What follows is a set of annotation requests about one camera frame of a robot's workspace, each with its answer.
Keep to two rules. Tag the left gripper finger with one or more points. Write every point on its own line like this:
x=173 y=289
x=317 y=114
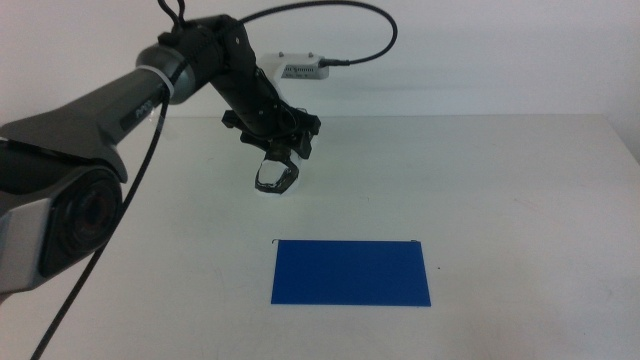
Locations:
x=305 y=145
x=280 y=151

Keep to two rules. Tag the black and white sneaker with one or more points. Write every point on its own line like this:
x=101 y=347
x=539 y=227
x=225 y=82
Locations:
x=274 y=175

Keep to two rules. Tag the blue rectangular mat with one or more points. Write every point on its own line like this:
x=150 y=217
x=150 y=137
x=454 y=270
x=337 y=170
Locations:
x=350 y=272

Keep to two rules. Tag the white zip tie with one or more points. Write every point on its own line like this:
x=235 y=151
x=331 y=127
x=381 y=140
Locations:
x=162 y=80

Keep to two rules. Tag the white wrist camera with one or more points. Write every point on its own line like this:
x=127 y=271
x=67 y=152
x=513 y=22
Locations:
x=300 y=67

